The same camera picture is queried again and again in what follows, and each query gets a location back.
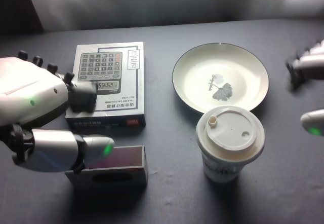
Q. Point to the black backdrop board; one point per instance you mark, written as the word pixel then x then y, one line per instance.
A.
pixel 15 6

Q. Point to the white lidded paper cup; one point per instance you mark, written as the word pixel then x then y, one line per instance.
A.
pixel 227 135

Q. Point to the small grey box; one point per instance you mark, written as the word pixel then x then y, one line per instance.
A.
pixel 126 158

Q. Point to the white plate dark rim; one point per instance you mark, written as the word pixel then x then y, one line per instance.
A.
pixel 200 77

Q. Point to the grey table cloth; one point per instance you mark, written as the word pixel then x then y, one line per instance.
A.
pixel 164 191

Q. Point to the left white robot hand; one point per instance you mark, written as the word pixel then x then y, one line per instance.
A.
pixel 30 89

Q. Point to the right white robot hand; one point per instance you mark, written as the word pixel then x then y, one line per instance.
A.
pixel 311 61

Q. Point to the calculator box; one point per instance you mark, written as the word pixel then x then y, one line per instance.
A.
pixel 114 64

